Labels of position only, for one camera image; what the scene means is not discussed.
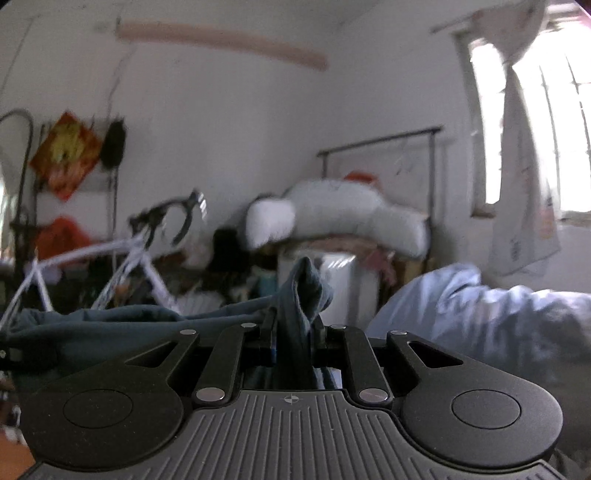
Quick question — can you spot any dark teal garment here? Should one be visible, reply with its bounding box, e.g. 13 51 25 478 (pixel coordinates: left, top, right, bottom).
0 256 345 402

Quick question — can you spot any red diamond wall poster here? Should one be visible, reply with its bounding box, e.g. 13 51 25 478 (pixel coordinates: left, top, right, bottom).
28 111 103 202

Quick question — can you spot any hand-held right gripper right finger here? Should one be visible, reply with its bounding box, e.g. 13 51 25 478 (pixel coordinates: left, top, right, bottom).
313 318 468 408

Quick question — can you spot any barred window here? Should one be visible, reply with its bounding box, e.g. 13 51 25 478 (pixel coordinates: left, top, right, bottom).
455 14 591 223

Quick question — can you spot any white printed curtain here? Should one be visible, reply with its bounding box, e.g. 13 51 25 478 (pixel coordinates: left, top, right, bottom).
472 0 563 278

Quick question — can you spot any large white plush bear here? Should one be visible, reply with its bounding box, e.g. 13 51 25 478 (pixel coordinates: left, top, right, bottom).
245 178 433 260

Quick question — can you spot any red plush hat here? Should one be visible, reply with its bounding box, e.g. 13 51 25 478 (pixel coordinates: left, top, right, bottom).
343 170 383 186

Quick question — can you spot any curved metal stand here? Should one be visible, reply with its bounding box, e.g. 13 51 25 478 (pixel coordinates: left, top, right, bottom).
0 108 37 278

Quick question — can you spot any black clothes rack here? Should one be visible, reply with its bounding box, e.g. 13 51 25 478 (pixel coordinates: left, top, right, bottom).
316 126 446 234

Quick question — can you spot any black bag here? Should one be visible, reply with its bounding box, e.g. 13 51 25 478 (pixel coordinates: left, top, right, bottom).
210 228 253 278

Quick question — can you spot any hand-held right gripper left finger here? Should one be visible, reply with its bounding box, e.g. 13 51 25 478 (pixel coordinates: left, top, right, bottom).
124 308 279 408

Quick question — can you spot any pink wall beam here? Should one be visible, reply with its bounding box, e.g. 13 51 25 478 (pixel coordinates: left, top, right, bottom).
115 21 329 71

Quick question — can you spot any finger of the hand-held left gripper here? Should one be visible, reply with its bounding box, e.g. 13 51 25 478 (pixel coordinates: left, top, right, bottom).
0 342 57 370

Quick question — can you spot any white frame bicycle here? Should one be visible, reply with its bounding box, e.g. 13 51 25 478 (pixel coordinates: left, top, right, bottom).
0 187 209 334

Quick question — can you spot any orange cloth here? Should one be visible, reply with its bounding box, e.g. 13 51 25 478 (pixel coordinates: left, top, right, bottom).
36 216 96 267

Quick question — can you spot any blue tree print duvet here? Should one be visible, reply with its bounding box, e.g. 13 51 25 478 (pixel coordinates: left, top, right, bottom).
367 263 591 464

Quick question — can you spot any black hanging object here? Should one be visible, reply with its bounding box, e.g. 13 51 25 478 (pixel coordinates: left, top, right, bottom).
102 117 128 172

